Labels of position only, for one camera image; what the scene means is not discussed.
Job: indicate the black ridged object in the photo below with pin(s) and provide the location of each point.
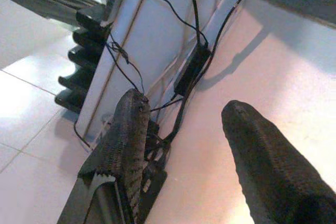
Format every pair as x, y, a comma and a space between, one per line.
81, 58

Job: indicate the black power strip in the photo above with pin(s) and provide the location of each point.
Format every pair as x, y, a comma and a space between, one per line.
155, 182

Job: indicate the stainless steel sink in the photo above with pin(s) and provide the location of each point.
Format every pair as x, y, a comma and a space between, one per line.
288, 3

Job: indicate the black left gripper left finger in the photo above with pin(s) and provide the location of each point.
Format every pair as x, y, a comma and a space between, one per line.
126, 142

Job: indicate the black power adapter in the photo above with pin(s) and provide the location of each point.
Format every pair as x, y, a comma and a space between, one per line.
193, 69

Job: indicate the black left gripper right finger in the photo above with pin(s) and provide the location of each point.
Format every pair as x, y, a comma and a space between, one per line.
273, 171

